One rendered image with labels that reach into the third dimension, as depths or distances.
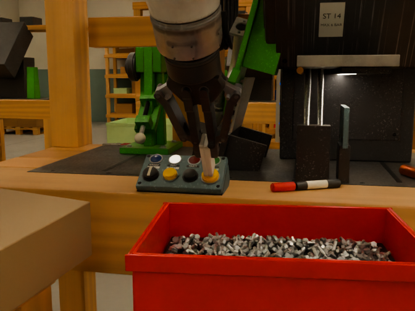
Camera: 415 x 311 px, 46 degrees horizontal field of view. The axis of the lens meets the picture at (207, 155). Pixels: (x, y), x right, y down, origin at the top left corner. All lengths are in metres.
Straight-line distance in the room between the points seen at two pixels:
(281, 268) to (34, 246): 0.28
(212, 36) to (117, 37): 0.97
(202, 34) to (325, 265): 0.31
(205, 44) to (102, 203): 0.37
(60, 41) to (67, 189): 0.74
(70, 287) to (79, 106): 0.58
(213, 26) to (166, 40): 0.06
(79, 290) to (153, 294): 1.17
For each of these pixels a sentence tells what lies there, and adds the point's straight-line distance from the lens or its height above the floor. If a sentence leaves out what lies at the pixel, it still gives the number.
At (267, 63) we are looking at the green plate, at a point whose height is 1.12.
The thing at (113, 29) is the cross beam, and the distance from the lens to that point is 1.59.
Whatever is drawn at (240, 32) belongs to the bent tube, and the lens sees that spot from 1.10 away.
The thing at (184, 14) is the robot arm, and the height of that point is 1.17.
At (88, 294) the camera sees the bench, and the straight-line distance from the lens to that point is 1.71.
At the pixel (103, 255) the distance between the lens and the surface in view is 0.91.
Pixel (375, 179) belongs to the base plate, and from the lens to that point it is 1.00.
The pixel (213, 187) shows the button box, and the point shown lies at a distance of 0.82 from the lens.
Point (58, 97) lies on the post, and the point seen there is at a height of 1.03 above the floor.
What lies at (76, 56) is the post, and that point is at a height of 1.15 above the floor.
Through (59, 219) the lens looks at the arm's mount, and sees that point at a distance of 0.64.
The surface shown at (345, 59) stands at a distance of 0.84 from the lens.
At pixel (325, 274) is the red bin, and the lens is 0.50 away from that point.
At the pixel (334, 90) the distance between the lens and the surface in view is 1.18.
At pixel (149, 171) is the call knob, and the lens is 0.85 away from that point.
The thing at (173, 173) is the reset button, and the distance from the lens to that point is 0.84.
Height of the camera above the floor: 1.10
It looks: 9 degrees down
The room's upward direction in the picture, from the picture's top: straight up
